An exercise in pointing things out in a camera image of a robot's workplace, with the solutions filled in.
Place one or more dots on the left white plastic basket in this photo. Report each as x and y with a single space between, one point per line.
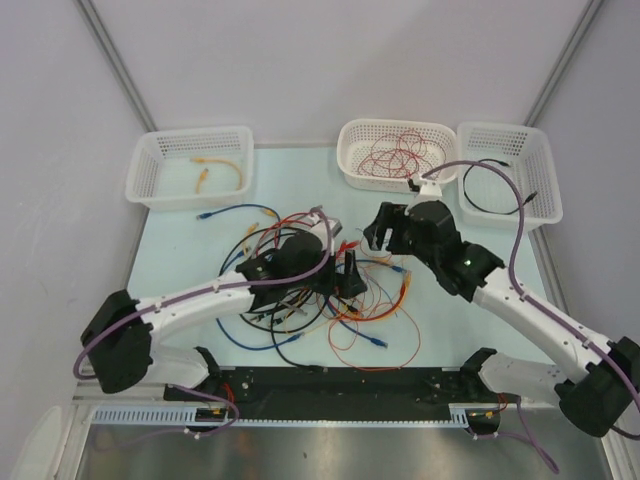
191 169

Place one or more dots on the white slotted cable duct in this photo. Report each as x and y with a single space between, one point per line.
207 417

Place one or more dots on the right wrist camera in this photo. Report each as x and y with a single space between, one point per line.
424 190

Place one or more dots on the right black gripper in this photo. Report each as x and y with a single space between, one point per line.
391 216

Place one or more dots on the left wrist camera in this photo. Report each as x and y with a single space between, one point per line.
326 230

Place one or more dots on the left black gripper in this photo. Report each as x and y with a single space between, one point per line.
343 285

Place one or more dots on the right white plastic basket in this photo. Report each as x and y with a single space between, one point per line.
519 153

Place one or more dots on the white plastic basket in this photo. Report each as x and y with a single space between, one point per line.
382 154
519 153
191 169

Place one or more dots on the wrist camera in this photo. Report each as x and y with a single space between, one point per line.
326 230
424 190

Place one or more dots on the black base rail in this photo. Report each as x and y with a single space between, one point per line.
349 395

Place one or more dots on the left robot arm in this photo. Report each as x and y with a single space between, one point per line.
124 343

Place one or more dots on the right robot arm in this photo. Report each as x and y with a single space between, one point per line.
591 378

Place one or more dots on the middle white plastic basket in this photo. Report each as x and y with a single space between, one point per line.
382 154

